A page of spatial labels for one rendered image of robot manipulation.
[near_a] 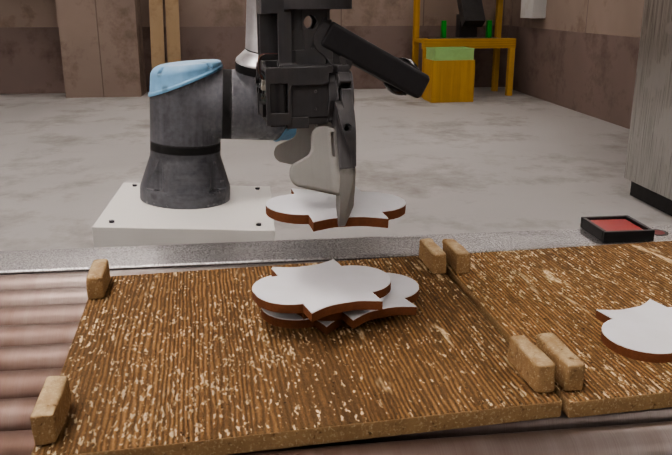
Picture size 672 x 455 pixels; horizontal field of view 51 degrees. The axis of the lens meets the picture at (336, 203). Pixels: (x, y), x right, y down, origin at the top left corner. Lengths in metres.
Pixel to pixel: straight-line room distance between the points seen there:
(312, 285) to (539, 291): 0.27
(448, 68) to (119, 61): 4.34
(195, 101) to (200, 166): 0.11
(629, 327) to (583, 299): 0.09
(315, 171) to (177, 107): 0.54
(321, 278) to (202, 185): 0.49
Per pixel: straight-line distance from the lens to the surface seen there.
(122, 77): 10.04
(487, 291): 0.81
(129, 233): 1.08
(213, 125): 1.16
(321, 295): 0.68
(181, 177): 1.16
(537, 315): 0.77
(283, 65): 0.65
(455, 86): 9.22
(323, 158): 0.64
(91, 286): 0.81
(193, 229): 1.07
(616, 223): 1.13
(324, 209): 0.68
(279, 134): 1.18
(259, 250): 0.99
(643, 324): 0.76
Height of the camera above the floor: 1.25
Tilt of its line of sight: 16 degrees down
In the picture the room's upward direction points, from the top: straight up
